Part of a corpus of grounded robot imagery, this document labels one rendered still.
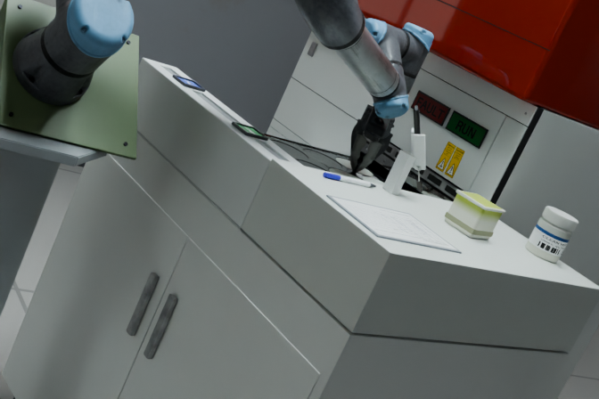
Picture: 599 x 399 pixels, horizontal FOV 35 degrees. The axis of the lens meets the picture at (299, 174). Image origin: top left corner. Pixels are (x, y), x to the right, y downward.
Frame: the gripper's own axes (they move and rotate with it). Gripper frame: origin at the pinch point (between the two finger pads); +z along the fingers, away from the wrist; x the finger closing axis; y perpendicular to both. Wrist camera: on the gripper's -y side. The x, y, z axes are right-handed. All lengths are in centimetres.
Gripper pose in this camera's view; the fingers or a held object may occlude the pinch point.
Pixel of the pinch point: (356, 167)
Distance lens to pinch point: 221.8
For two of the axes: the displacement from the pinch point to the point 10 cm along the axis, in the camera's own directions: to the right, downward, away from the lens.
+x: -9.1, -4.1, -0.1
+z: -4.0, 8.9, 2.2
